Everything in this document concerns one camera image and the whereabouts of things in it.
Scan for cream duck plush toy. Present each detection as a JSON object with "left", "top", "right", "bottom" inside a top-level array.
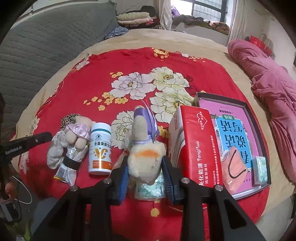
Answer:
[{"left": 127, "top": 104, "right": 167, "bottom": 185}]

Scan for cream teddy bear pink dress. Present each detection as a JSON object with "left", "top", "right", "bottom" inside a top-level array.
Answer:
[{"left": 47, "top": 115, "right": 94, "bottom": 170}]

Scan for pink face mask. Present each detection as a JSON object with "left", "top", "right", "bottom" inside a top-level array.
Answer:
[{"left": 221, "top": 146, "right": 248, "bottom": 195}]

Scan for small tissue pack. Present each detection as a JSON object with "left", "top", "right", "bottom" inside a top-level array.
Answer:
[{"left": 252, "top": 156, "right": 268, "bottom": 185}]

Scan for leopard print scarf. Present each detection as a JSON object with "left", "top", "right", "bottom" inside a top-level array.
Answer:
[{"left": 60, "top": 113, "right": 80, "bottom": 130}]

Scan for white supplement bottle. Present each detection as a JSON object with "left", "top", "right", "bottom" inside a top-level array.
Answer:
[{"left": 88, "top": 123, "right": 112, "bottom": 175}]

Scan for red tissue box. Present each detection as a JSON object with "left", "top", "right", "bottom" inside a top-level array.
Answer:
[{"left": 168, "top": 105, "right": 223, "bottom": 188}]

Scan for dark tray pink book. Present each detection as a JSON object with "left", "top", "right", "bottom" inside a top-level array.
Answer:
[{"left": 194, "top": 92, "right": 271, "bottom": 200}]

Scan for red floral blanket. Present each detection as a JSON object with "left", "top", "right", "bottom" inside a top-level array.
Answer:
[{"left": 18, "top": 47, "right": 250, "bottom": 240}]

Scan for grey quilted headboard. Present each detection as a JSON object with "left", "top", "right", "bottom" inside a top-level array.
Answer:
[{"left": 1, "top": 1, "right": 117, "bottom": 143}]

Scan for pink quilted duvet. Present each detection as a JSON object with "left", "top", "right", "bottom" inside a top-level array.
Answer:
[{"left": 227, "top": 40, "right": 295, "bottom": 182}]

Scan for clothes on window sill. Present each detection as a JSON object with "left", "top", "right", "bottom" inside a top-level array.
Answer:
[{"left": 172, "top": 15, "right": 230, "bottom": 35}]

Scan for red bags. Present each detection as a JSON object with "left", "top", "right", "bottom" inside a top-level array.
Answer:
[{"left": 245, "top": 34, "right": 275, "bottom": 58}]

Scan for folded blankets pile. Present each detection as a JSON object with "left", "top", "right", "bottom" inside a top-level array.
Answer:
[{"left": 117, "top": 6, "right": 162, "bottom": 30}]

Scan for white curtain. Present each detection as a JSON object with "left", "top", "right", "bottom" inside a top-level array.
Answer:
[{"left": 158, "top": 0, "right": 173, "bottom": 31}]

